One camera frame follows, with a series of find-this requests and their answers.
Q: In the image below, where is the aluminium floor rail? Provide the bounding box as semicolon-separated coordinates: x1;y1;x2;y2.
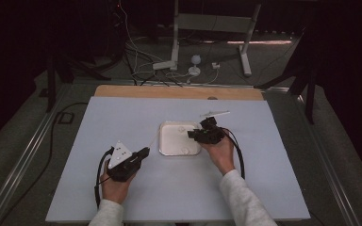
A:
295;93;362;226
0;84;73;226

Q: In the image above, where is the pale grey board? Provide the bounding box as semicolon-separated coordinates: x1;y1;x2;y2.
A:
45;95;311;223

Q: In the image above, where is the person's left hand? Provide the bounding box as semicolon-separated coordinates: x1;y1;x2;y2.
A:
100;160;138;205

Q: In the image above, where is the small white globe lamp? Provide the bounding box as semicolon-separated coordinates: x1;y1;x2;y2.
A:
188;54;203;77

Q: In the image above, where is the black floor cable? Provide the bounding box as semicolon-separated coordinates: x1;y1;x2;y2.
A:
0;101;90;226

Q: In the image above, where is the white power strip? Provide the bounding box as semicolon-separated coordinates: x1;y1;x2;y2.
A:
152;59;177;72

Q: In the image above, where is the thin white string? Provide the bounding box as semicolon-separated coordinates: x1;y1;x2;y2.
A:
148;130;161;149

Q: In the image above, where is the left hand-held gripper black cable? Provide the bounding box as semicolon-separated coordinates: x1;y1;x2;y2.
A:
93;146;116;210

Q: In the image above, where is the hand-held gripper black cable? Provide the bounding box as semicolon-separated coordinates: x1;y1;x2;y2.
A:
93;146;116;210
221;126;246;181

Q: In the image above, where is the person's right hand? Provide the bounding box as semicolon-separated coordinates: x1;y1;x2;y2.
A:
200;135;237;176

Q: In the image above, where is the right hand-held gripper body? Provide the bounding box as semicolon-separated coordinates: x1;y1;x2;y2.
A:
197;109;231;146

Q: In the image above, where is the white metal stand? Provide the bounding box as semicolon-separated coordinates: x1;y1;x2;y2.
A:
170;0;262;77

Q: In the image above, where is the metal tray with white inside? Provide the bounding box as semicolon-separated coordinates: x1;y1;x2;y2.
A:
158;121;203;157

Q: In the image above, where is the right hand-held gripper black cable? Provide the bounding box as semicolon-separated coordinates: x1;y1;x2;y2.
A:
221;126;246;181

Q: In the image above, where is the white cable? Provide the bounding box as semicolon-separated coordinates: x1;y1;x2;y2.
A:
118;0;164;79

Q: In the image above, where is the black tripod stand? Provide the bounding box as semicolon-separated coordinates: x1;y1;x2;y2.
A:
253;27;319;125
44;46;113;114

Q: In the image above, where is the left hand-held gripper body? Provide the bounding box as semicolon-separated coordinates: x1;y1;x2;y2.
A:
107;140;143;183

